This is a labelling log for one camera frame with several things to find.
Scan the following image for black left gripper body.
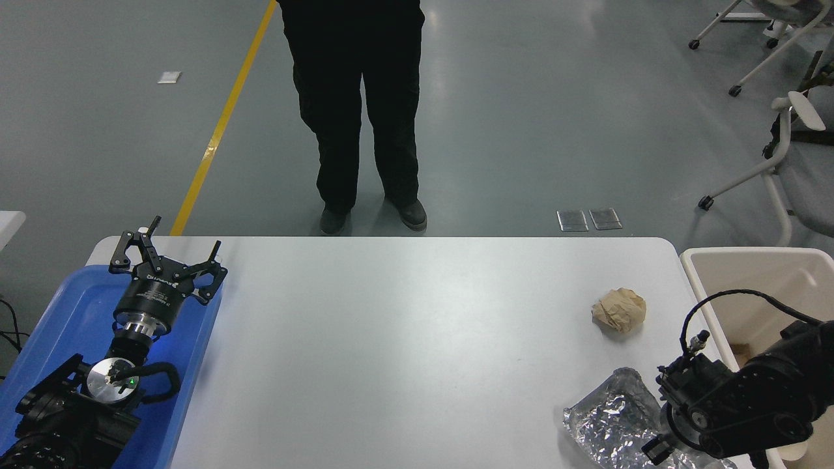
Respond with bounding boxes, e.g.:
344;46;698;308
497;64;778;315
113;261;194;327

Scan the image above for foil plate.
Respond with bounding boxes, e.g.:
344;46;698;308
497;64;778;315
564;367;737;469

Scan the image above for blue plastic tray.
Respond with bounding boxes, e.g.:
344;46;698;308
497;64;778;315
0;264;223;469

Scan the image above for person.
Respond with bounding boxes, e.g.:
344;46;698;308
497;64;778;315
277;0;428;235

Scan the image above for crumpled tan paper ball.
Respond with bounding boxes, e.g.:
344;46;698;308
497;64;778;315
592;288;647;334

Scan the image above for large pale bin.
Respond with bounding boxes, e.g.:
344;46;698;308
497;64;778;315
680;248;834;469

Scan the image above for white office chair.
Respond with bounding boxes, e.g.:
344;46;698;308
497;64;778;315
689;0;834;97
698;91;834;247

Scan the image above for black floor cables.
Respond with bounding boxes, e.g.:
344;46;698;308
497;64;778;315
0;298;31;358

